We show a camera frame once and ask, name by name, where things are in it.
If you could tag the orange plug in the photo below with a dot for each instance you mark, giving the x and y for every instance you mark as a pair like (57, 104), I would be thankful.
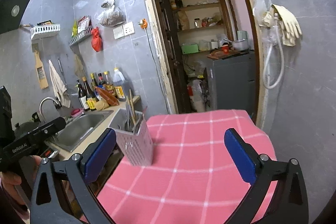
(143, 24)

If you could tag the beige kitchen counter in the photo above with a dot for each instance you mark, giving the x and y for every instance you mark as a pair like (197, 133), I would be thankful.
(105, 124)

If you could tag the person's left hand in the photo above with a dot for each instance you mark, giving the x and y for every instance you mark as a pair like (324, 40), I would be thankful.
(10, 178)

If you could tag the hanging loofah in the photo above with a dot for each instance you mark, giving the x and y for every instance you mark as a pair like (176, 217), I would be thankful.
(78, 66)

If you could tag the pink checked tablecloth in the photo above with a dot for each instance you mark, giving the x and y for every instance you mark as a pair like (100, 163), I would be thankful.
(189, 174)

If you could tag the clear bottle with yellow cap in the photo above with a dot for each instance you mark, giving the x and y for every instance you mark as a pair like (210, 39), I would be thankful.
(108, 85)

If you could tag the brown cutting board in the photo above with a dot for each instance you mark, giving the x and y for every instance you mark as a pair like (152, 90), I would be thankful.
(218, 55)

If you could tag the white light switch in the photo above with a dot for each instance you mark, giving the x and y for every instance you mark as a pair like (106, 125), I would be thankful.
(118, 32)

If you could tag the black range hood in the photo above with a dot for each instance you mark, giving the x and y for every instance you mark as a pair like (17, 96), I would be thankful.
(15, 1)

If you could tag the red plastic bag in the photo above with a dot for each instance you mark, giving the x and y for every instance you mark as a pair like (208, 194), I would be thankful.
(96, 40)

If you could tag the white perforated utensil holder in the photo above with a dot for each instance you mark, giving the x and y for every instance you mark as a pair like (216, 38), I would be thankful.
(136, 145)

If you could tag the brown packet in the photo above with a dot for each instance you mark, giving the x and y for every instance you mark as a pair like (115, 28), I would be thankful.
(107, 96)

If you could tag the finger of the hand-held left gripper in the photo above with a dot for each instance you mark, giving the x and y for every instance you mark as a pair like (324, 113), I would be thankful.
(51, 128)

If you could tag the beige towel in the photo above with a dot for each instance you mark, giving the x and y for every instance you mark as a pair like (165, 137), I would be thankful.
(59, 85)

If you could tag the wooden shelf unit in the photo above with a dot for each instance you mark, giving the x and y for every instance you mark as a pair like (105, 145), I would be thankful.
(199, 8)

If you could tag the steel sink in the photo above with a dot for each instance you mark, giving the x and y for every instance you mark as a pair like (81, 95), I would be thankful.
(78, 129)

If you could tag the red cup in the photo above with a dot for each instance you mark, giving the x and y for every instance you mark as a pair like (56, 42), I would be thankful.
(224, 49)

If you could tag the red white seasoning packet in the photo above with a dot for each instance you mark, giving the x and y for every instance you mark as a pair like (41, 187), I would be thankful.
(84, 23)

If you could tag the clear bag of dark dried goods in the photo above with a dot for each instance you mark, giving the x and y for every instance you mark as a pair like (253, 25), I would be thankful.
(111, 18)

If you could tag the clear hanging plastic bag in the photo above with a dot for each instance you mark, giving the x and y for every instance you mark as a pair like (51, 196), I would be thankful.
(261, 3)

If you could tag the dark bottle with yellow cap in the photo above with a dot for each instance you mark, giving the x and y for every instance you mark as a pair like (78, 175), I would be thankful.
(93, 80)

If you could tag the white wall socket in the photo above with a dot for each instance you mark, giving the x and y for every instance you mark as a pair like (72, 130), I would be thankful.
(128, 28)

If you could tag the plastic bags on floor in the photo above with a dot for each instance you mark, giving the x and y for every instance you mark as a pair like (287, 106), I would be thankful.
(197, 95)

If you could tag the black wok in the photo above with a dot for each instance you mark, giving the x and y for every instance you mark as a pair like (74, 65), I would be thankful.
(23, 127)

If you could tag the steel faucet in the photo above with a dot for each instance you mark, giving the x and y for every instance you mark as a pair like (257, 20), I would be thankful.
(43, 106)

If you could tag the white wall basket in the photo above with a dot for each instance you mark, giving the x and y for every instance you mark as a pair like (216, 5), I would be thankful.
(44, 31)

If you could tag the wooden door frame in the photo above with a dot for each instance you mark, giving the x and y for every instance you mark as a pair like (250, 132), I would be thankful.
(157, 56)

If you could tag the large dark liquid jug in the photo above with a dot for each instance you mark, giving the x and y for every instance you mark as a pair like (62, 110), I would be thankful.
(120, 85)

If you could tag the black wall plug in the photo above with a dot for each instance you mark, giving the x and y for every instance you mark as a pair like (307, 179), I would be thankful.
(35, 116)

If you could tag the dark bottle with red cap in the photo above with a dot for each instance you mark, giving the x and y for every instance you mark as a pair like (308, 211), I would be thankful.
(100, 80)

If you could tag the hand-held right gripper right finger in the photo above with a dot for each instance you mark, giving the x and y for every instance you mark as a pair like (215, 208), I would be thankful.
(240, 158)

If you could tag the pale green canister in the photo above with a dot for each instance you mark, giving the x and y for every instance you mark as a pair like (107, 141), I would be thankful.
(242, 35)

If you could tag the beige wrapped pack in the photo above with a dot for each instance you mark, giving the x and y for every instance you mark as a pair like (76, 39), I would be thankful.
(101, 105)

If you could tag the wooden grater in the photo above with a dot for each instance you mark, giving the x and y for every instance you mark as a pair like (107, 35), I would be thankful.
(40, 69)

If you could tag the glass jar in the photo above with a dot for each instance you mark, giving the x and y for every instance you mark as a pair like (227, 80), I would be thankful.
(197, 23)

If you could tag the white pot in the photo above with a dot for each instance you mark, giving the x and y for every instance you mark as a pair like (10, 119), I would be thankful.
(240, 45)

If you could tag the green box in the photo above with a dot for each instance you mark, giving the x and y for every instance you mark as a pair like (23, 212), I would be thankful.
(189, 49)

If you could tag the dark wooden door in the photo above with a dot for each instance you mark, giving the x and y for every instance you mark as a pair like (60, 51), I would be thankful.
(170, 56)

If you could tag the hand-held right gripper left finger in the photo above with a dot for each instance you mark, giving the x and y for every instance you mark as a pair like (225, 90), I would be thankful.
(101, 153)

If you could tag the wooden chopstick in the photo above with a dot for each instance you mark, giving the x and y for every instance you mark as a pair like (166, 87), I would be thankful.
(132, 109)
(127, 113)

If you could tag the green seasoning packet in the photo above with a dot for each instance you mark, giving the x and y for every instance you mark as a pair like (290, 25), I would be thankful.
(74, 29)

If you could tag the pair of beige rubber gloves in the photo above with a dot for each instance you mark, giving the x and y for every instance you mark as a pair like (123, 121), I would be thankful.
(288, 24)

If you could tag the dark bottle with yellow label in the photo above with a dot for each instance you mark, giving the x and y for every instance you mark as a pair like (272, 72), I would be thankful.
(90, 100)

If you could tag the grey wall shelf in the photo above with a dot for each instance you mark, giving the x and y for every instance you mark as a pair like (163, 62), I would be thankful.
(80, 37)

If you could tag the pink soap dish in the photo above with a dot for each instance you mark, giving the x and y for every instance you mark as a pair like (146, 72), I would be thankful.
(77, 112)

